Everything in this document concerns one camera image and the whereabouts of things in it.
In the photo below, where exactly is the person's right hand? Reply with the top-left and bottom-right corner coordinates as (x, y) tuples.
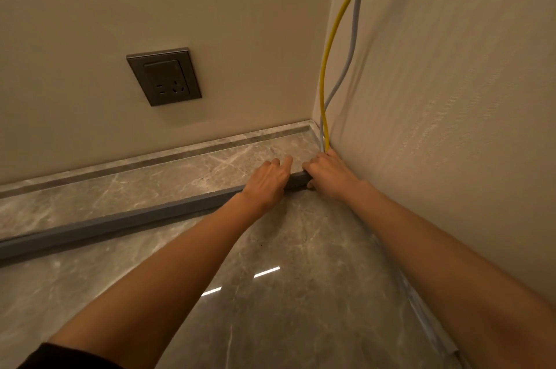
(302, 148), (362, 203)

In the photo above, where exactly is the person's left hand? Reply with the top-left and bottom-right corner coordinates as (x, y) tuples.
(240, 155), (294, 212)

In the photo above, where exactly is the grey plastic cable duct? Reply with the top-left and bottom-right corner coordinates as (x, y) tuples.
(0, 171), (314, 262)

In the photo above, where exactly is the person's left forearm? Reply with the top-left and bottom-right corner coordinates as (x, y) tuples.
(47, 193), (266, 369)

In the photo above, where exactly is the person's right forearm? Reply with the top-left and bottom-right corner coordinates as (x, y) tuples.
(345, 180), (556, 369)

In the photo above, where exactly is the grey stone baseboard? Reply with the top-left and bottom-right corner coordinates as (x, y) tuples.
(0, 120), (322, 199)

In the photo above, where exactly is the black sleeve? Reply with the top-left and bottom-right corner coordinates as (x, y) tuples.
(17, 342), (124, 369)

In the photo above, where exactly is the yellow cable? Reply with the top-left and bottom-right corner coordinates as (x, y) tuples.
(319, 0), (385, 153)

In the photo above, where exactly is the light grey cable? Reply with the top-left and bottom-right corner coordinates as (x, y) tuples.
(319, 0), (377, 152)

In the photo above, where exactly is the grey wall socket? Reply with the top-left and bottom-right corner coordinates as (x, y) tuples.
(126, 48), (202, 107)

